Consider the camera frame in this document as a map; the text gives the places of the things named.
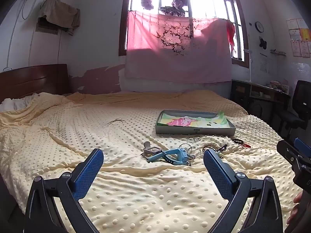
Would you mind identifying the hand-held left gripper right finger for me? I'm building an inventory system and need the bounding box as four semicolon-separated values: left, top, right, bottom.
203;149;283;233

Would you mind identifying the grey tray box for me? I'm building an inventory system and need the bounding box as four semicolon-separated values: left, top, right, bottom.
155;110;236;136

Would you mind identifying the dark wooden desk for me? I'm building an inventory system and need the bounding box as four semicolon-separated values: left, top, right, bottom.
231;79;291;128

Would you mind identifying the wall box under towel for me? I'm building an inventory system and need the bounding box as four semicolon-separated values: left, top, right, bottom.
36;17;60;33

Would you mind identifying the person's right hand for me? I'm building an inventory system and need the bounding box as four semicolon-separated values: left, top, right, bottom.
287;191;304;225

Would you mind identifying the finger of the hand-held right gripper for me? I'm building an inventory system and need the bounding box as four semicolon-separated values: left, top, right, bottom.
276;139;311;168
294;138;311;156

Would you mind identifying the colourful paper lining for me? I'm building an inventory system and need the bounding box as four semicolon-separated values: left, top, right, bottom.
158;111;230;128

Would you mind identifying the blue wrist watch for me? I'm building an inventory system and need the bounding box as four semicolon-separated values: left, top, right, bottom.
147;148;191;163

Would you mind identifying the black office chair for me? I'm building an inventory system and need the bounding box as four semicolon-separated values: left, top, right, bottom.
274;80;311;139

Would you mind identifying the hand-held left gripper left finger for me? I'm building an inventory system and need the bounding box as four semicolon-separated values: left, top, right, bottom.
24;148;105;233

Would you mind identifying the beige towel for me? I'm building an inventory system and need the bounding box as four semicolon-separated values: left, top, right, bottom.
38;0;81;36

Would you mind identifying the white pillow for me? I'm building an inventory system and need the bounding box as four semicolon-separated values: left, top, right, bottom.
0;95;39;112

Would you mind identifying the grey watch case strap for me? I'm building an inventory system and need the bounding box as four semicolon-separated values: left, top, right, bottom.
141;141;163;159

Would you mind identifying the group of wall papers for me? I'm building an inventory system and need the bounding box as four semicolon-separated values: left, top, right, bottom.
286;18;311;58

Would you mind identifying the dark wooden headboard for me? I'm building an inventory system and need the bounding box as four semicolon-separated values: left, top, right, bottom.
0;64;73;105

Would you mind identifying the pink floral cloth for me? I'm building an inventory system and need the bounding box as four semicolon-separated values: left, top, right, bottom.
124;11;232;83

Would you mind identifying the brown window frame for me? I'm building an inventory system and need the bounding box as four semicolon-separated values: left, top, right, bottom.
119;0;249;69

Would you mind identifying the clutter on desk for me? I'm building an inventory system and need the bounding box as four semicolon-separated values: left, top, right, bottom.
266;80;290;93

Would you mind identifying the yellow dotted blanket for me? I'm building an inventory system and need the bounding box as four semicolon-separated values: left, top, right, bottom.
0;90;302;233

